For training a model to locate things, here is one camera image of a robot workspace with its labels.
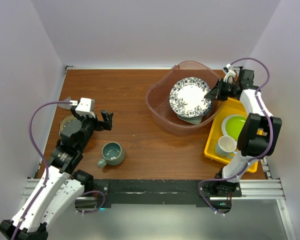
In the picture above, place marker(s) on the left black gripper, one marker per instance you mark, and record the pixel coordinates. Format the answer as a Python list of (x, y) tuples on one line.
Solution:
[(107, 122)]

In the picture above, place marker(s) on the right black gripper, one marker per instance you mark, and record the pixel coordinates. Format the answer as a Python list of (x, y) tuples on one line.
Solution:
[(216, 92)]

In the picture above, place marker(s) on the blue floral plate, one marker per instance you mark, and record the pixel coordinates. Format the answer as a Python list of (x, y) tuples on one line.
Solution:
[(187, 94)]

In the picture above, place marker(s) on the mint green divided tray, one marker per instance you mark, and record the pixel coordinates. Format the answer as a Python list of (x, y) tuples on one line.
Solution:
[(193, 120)]

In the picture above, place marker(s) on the cream patterned bowl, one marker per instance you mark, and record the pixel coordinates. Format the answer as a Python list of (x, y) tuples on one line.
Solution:
[(64, 121)]

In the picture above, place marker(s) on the pink translucent plastic bin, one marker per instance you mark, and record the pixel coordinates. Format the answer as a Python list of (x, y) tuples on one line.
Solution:
[(157, 98)]

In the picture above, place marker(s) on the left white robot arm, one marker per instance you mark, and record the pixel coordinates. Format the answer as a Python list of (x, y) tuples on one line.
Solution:
[(60, 183)]

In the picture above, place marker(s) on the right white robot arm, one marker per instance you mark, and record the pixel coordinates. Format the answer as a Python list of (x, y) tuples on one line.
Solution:
[(257, 138)]

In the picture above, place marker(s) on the yellow plastic tray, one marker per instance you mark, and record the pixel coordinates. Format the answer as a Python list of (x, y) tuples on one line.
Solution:
[(229, 107)]

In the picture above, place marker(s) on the teal ceramic mug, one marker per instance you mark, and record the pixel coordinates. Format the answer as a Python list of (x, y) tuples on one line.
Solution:
[(112, 153)]

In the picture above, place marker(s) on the green plate white rim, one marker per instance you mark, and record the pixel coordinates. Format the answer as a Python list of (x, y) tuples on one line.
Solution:
[(232, 126)]

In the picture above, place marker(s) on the grey triangular scraper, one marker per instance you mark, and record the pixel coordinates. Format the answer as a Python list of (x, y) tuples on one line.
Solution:
[(64, 105)]

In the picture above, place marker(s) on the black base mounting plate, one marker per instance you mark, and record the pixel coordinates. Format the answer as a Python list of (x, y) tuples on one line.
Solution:
[(162, 192)]

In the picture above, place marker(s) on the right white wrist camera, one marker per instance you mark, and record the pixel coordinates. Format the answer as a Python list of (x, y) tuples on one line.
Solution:
[(229, 74)]

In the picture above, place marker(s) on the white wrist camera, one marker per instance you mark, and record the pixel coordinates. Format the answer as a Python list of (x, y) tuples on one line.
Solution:
[(229, 74), (84, 107)]

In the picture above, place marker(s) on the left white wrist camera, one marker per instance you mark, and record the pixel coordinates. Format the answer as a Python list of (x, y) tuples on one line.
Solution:
[(84, 107)]

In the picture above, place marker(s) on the white mug blue handle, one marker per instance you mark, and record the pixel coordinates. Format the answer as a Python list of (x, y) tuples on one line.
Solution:
[(226, 147)]

